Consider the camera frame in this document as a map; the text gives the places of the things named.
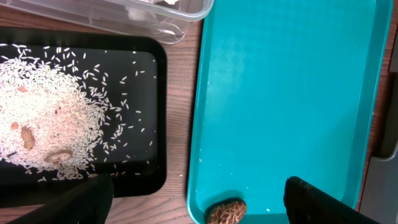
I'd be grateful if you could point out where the cooked rice pile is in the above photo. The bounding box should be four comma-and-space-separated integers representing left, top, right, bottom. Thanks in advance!
1, 43, 159, 182

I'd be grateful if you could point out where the clear plastic waste bin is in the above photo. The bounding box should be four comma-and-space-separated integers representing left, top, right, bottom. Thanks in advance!
1, 0, 215, 45

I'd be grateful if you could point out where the brown food scrap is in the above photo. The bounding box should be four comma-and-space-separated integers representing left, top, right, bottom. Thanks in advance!
206, 198, 247, 224

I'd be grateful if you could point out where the teal serving tray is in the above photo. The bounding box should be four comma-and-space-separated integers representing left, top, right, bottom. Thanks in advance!
187, 0, 394, 223

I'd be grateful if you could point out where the grey dishwasher rack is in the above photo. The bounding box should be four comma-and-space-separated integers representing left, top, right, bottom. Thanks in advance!
359, 41, 397, 224

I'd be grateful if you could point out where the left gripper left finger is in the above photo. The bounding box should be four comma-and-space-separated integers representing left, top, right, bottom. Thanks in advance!
10, 174, 114, 224

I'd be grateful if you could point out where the black plastic tray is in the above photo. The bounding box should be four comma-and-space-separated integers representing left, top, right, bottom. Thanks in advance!
1, 27, 167, 207

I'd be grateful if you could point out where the white napkin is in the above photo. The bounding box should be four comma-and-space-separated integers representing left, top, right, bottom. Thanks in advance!
125, 0, 180, 21

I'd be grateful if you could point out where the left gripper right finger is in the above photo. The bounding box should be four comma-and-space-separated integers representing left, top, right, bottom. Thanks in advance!
284, 176, 379, 224

